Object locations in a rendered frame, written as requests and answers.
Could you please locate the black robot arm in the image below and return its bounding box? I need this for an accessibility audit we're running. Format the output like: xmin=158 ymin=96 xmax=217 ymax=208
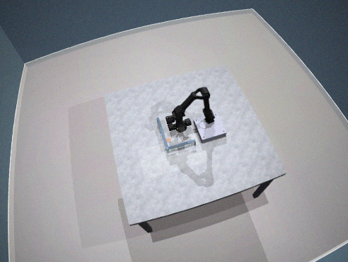
xmin=166 ymin=86 xmax=215 ymax=132

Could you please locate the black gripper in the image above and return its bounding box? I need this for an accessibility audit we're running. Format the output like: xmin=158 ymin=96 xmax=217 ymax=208
xmin=168 ymin=118 xmax=192 ymax=131

